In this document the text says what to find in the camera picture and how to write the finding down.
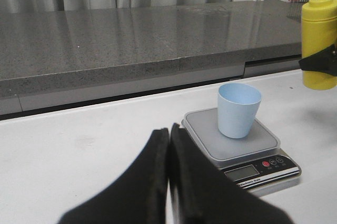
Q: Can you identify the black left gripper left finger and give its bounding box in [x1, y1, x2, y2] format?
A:
[59, 128, 169, 223]

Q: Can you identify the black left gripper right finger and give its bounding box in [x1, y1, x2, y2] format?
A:
[169, 124, 293, 223]

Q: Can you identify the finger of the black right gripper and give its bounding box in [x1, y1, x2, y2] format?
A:
[299, 45, 336, 76]

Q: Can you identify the yellow squeeze bottle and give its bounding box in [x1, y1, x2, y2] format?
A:
[301, 0, 336, 90]

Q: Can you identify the light blue plastic cup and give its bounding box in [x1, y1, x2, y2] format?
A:
[217, 83, 262, 139]

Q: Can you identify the digital kitchen scale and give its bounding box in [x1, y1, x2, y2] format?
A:
[182, 108, 302, 197]

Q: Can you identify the grey stone counter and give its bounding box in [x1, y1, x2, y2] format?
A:
[1, 0, 302, 119]

